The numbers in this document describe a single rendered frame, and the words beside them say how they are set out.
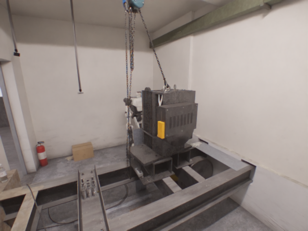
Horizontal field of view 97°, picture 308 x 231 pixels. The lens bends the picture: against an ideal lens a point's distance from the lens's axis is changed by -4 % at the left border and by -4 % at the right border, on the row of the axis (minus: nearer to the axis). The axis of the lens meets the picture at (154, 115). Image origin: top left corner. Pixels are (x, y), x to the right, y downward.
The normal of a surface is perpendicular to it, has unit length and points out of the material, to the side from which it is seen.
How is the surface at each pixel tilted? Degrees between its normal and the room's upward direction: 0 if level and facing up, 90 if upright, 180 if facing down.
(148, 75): 90
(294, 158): 90
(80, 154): 90
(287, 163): 90
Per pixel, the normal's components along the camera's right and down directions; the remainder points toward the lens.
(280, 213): -0.89, 0.11
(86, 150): 0.51, 0.22
